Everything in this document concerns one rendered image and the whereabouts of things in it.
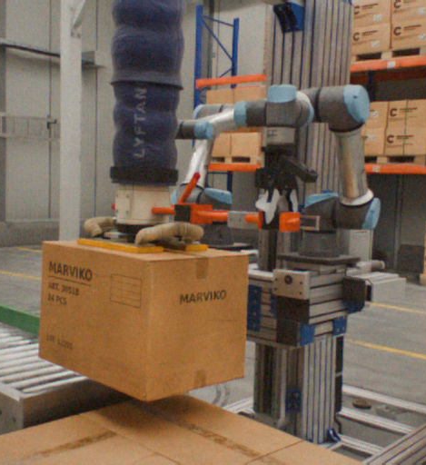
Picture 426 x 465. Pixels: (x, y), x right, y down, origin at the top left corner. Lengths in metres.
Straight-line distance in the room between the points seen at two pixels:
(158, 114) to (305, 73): 0.81
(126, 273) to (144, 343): 0.21
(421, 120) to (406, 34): 1.17
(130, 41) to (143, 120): 0.24
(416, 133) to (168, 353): 7.89
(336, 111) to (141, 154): 0.64
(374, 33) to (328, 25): 7.26
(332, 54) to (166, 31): 0.87
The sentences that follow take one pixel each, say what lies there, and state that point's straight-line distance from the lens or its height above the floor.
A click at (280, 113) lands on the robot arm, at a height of 1.48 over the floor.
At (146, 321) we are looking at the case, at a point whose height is 0.90.
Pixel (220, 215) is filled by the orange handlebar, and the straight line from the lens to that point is 1.90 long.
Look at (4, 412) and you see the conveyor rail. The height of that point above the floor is 0.53.
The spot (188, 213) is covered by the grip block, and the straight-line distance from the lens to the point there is 1.99.
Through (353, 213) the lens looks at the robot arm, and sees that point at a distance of 2.40.
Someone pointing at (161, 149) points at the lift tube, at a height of 1.40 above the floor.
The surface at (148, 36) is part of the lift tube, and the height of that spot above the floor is 1.73.
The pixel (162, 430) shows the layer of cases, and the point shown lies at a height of 0.54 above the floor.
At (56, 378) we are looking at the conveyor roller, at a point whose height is 0.54.
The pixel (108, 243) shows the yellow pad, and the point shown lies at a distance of 2.14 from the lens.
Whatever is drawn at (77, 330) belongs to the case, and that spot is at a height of 0.81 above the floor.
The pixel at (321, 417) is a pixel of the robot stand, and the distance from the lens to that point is 2.98.
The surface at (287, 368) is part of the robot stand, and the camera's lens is 2.79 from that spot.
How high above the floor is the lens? 1.30
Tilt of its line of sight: 4 degrees down
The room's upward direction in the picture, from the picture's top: 2 degrees clockwise
